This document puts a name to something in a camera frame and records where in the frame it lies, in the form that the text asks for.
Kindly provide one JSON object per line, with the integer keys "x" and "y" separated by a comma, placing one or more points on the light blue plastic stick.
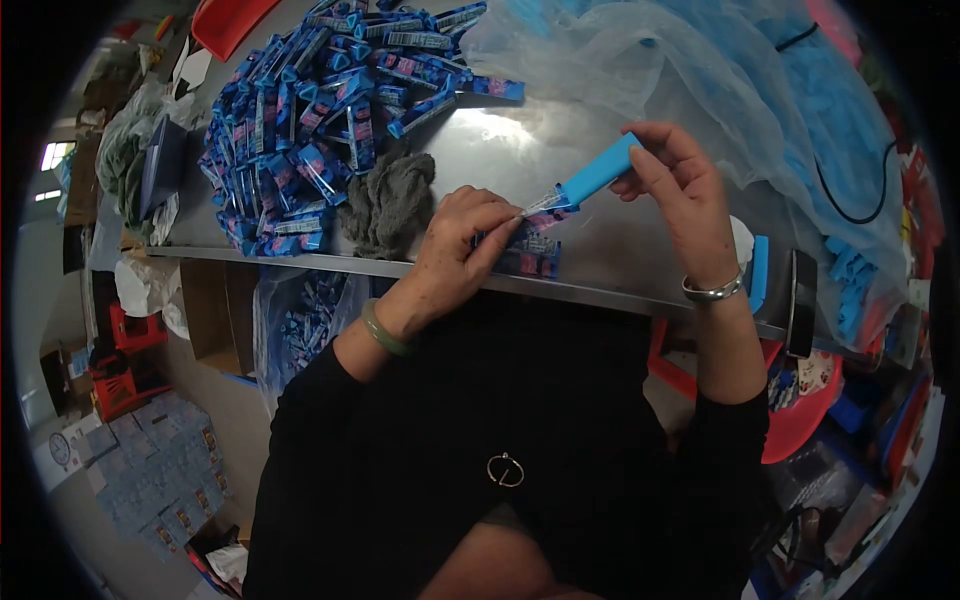
{"x": 596, "y": 174}

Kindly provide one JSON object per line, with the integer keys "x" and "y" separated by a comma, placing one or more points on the bag of green material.
{"x": 124, "y": 154}

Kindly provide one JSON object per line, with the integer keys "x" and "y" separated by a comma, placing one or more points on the black tape dispenser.
{"x": 802, "y": 300}

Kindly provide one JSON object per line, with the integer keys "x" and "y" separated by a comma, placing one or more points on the white wall clock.
{"x": 59, "y": 448}

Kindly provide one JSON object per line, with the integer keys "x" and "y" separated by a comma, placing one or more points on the blue plastic clip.
{"x": 760, "y": 274}

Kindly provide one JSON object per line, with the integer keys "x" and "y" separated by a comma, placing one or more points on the brown cardboard box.
{"x": 217, "y": 315}

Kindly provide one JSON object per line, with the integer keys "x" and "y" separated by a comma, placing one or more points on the stack of flat blue sheets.
{"x": 161, "y": 472}

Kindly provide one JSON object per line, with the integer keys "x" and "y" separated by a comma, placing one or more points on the person's right index finger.
{"x": 651, "y": 131}

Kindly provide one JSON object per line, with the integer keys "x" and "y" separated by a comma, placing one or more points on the red plastic basin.
{"x": 806, "y": 409}

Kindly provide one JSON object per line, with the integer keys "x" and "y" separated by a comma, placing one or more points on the window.
{"x": 56, "y": 155}

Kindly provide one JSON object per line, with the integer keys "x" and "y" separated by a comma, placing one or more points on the person's body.
{"x": 450, "y": 420}

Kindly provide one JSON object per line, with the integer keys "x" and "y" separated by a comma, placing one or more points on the bag of packets under table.
{"x": 307, "y": 322}

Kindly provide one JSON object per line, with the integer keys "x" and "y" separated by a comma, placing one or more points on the white plastic bag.
{"x": 142, "y": 285}

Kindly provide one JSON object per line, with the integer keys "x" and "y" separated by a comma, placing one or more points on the person's right fingers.
{"x": 628, "y": 187}

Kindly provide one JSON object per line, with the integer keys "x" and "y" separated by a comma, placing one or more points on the clear bag of blue parts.
{"x": 750, "y": 112}

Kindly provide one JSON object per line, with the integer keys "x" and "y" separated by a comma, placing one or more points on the red plastic tray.
{"x": 225, "y": 26}

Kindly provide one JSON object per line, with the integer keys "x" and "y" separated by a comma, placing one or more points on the single blue printed carton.
{"x": 534, "y": 251}

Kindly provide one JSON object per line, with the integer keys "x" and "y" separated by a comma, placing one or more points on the person's left thumb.
{"x": 496, "y": 251}

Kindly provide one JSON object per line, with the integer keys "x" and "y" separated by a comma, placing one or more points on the dark blue box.
{"x": 161, "y": 165}

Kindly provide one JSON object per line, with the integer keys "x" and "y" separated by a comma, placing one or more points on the person's left index finger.
{"x": 501, "y": 212}

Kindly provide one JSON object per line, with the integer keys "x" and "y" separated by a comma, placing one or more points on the pile of blue printed packets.
{"x": 315, "y": 120}

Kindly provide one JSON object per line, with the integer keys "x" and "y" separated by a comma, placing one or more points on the person's left hand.
{"x": 450, "y": 247}

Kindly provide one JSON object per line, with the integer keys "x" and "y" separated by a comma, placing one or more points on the person's right hand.
{"x": 690, "y": 202}

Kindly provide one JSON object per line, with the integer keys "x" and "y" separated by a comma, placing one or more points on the person's left fingers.
{"x": 465, "y": 196}

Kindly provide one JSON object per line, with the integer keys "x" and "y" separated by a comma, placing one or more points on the grey cloth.
{"x": 390, "y": 202}

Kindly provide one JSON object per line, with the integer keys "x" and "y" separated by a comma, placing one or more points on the red plastic stool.
{"x": 124, "y": 360}
{"x": 671, "y": 367}

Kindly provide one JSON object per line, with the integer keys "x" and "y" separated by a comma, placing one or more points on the person's right thumb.
{"x": 645, "y": 163}

